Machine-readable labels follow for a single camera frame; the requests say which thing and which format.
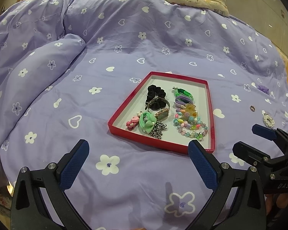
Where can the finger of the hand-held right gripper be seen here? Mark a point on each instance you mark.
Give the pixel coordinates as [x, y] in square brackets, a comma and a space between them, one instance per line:
[264, 131]
[249, 153]

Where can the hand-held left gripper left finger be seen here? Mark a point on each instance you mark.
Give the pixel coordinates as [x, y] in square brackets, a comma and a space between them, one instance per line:
[74, 167]

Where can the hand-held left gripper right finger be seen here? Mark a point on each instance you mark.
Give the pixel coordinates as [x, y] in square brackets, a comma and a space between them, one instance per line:
[204, 165]

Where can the red shallow box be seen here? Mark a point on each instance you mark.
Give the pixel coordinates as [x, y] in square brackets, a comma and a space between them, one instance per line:
[199, 100]

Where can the gold mesh-band wristwatch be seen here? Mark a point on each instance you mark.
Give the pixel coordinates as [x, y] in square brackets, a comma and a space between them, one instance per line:
[162, 115]

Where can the person's right hand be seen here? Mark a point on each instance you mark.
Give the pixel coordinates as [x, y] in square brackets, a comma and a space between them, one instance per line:
[280, 203]

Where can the purple flower hair clip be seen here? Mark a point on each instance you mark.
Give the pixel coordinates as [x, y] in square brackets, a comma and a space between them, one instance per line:
[263, 89]

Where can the yellow translucent hair clip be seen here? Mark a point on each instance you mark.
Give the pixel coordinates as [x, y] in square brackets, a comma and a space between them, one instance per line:
[191, 109]

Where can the pink hair clip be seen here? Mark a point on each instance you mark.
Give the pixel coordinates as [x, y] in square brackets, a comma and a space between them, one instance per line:
[132, 123]

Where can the black scrunchie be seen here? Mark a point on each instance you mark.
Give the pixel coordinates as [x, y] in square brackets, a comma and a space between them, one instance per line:
[154, 92]

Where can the purple floral duvet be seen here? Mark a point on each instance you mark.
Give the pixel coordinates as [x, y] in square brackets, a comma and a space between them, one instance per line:
[110, 52]

